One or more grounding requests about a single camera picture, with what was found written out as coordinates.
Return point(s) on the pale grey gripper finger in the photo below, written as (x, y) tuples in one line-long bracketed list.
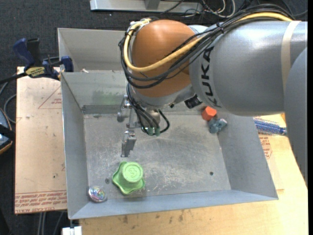
[(127, 144), (120, 115)]

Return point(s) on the green toy cup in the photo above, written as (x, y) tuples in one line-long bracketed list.
[(130, 177)]

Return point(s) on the grey metal bin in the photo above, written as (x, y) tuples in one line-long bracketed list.
[(185, 155)]

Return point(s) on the orange hexagonal block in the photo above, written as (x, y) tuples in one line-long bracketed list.
[(209, 113)]

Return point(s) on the shiny multicoloured ball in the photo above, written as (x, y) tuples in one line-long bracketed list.
[(97, 194)]

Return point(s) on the grey-blue lumpy toy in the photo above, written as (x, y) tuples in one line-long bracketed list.
[(216, 126)]

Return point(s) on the brown cardboard board, red print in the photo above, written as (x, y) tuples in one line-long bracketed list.
[(39, 141)]

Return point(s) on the blue bristly brush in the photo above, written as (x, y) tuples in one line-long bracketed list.
[(269, 126)]

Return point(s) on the black cylinder on white bracket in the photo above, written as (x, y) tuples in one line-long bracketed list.
[(193, 102)]

